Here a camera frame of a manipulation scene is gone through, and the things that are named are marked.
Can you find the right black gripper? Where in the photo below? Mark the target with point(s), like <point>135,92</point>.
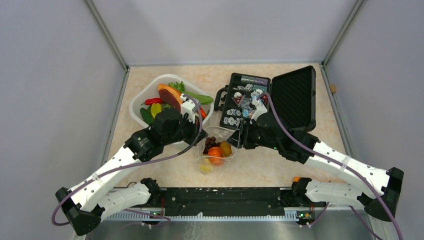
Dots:
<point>240,138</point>

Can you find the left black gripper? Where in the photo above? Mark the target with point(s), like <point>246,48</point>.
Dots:
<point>196,136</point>

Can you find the dark red grape bunch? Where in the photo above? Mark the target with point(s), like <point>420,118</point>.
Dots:
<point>210,142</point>

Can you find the clear zip top bag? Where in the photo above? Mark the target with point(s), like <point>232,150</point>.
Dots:
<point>229,152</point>

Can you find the yellow green star fruit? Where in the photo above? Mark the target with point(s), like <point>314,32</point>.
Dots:
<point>155,109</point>

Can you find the papaya slice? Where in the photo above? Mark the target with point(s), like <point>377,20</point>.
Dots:
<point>170,96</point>

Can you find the small orange fruit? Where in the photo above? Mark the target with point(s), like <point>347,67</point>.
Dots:
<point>215,156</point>

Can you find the yellow lemon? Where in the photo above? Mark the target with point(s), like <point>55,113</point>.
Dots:
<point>205,168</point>

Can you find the white plastic basket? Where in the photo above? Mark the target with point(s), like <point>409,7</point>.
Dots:
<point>142,99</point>

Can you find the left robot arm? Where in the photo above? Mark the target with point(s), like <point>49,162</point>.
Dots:
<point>87,204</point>

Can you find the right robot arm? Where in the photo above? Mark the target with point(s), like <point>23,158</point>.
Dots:
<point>376,190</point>

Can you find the orange carrot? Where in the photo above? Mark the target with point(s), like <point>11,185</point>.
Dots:
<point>203,113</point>

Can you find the green lettuce leaf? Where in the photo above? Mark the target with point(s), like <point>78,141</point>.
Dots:
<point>203,99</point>

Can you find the black carrying case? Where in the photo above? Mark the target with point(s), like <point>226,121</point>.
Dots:
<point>294,98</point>

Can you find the dark green cucumber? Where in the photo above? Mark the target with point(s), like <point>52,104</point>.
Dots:
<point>146,116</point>

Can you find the poker chips in case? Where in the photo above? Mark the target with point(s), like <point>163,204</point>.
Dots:
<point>237,102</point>

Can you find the red chili pepper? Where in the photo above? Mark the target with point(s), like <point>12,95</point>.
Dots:
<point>151,101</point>

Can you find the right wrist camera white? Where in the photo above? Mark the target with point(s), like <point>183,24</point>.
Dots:
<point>259,110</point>

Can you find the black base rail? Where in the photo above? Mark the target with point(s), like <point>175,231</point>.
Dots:
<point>226,201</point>

